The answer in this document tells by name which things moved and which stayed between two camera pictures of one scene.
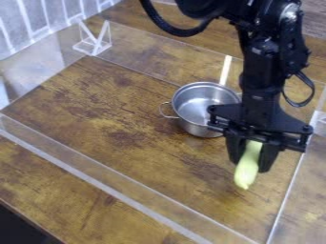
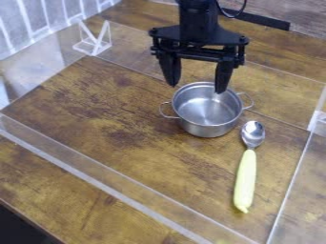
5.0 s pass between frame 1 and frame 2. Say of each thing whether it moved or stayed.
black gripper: moved
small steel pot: stayed
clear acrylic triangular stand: stayed
